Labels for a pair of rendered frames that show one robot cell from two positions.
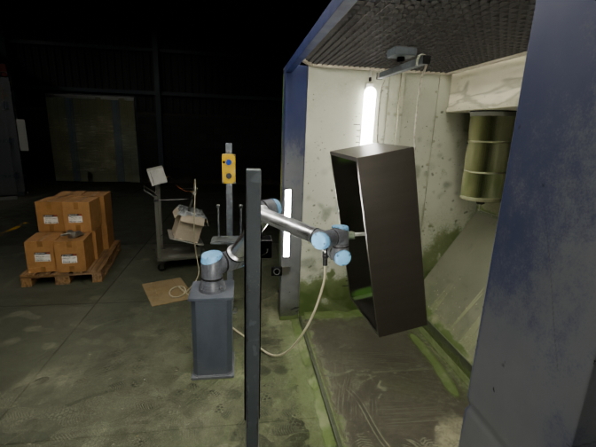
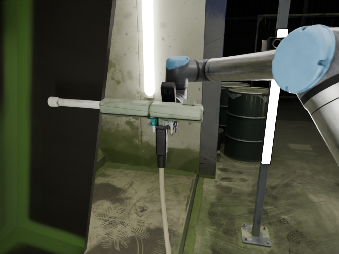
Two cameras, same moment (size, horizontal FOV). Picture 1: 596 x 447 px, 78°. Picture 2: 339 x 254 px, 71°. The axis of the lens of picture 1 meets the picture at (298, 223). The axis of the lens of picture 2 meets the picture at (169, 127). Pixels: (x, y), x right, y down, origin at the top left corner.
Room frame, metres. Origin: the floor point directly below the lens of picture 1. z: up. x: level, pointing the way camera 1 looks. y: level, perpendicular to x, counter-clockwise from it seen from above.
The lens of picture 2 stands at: (2.84, 0.10, 1.29)
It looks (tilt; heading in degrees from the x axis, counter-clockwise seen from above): 17 degrees down; 202
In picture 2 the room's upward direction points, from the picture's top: straight up
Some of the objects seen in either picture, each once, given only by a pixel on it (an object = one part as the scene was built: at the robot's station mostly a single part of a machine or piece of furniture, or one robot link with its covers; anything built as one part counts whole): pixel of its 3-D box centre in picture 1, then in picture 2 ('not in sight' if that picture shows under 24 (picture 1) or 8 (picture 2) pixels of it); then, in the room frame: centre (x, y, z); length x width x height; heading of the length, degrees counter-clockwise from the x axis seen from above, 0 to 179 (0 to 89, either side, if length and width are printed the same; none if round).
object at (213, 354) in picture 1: (213, 328); not in sight; (2.45, 0.60, 0.32); 0.31 x 0.31 x 0.64; 9
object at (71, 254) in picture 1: (75, 251); not in sight; (4.01, 2.56, 0.32); 0.38 x 0.29 x 0.36; 16
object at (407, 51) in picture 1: (401, 52); not in sight; (2.49, -0.61, 2.27); 0.14 x 0.14 x 0.05; 9
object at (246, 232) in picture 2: not in sight; (255, 235); (1.24, 0.16, 0.01); 0.20 x 0.20 x 0.01; 9
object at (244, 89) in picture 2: not in sight; (251, 91); (-0.29, -0.04, 0.86); 0.54 x 0.54 x 0.01
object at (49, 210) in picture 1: (57, 213); not in sight; (4.35, 2.94, 0.69); 0.38 x 0.29 x 0.36; 10
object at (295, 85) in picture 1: (291, 201); not in sight; (3.28, 0.07, 1.14); 0.18 x 0.18 x 2.29; 9
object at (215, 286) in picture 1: (212, 282); not in sight; (2.45, 0.60, 0.69); 0.19 x 0.19 x 0.10
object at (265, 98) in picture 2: not in sight; (248, 123); (-0.28, -0.04, 0.44); 0.59 x 0.58 x 0.89; 24
